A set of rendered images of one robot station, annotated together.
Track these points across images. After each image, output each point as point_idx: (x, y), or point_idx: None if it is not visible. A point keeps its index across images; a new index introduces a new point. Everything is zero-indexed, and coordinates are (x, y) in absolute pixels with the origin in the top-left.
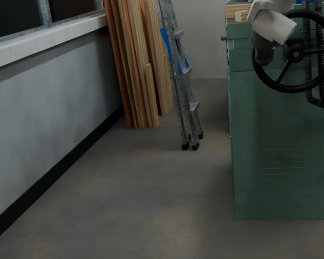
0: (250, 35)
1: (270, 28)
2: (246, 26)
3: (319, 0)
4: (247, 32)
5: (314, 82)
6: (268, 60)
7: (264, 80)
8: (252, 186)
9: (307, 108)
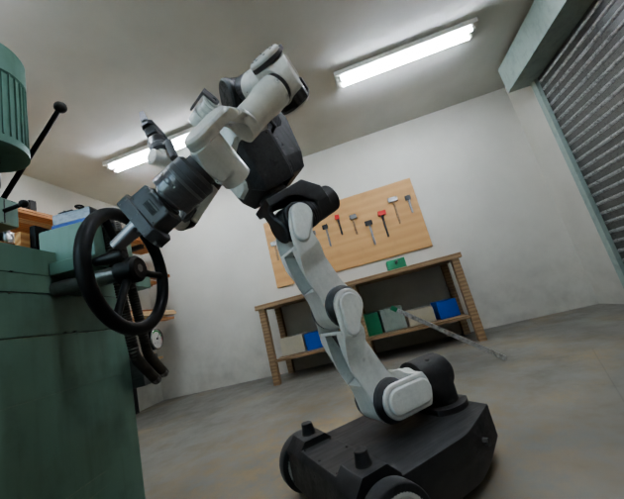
0: None
1: (234, 155)
2: None
3: (120, 223)
4: None
5: (158, 316)
6: (168, 237)
7: (105, 307)
8: None
9: (97, 403)
